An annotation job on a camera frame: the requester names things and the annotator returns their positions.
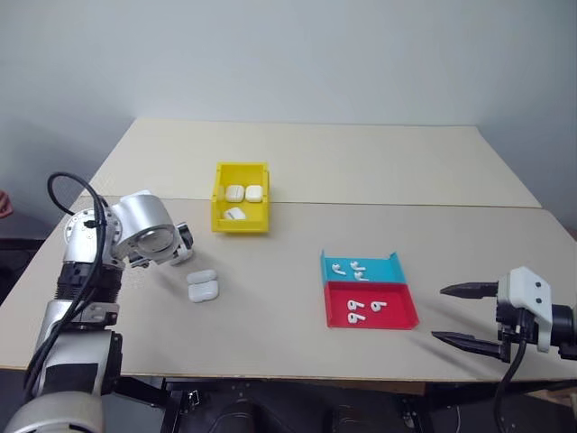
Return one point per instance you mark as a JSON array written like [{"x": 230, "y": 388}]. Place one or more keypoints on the red plastic tray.
[{"x": 396, "y": 311}]

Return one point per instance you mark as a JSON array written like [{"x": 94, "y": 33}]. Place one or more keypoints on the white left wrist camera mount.
[{"x": 182, "y": 257}]

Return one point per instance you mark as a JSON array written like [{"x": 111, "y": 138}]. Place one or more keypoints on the closed white earbud case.
[
  {"x": 253, "y": 193},
  {"x": 234, "y": 214},
  {"x": 235, "y": 193}
]

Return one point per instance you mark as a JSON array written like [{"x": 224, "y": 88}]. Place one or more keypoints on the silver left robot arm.
[{"x": 140, "y": 212}]

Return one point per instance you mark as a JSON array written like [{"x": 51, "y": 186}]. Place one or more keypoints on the dark rounded shape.
[{"x": 234, "y": 417}]

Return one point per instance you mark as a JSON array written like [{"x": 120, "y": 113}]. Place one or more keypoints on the yellow plastic bin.
[{"x": 239, "y": 227}]

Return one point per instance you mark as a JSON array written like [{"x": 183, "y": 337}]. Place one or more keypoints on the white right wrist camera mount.
[{"x": 525, "y": 284}]

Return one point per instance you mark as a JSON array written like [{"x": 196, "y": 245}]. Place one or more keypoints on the bystander person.
[{"x": 2, "y": 204}]

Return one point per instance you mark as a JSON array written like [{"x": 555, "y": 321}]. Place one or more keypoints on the blue plastic tray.
[{"x": 383, "y": 273}]

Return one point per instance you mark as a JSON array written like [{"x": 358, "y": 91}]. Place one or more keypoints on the dark object beside table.
[{"x": 18, "y": 261}]

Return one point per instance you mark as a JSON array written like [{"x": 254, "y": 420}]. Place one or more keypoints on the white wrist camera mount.
[
  {"x": 182, "y": 257},
  {"x": 525, "y": 284}
]

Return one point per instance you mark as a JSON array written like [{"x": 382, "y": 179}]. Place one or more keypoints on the white earbud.
[
  {"x": 356, "y": 318},
  {"x": 337, "y": 269},
  {"x": 378, "y": 306},
  {"x": 353, "y": 305},
  {"x": 360, "y": 275},
  {"x": 356, "y": 265}
]

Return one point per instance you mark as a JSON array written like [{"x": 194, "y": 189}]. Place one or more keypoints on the black table frame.
[{"x": 144, "y": 392}]

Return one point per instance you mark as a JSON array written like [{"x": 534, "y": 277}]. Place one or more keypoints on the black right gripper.
[{"x": 507, "y": 322}]

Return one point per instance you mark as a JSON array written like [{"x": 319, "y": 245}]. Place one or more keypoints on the open white earbud case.
[{"x": 202, "y": 288}]

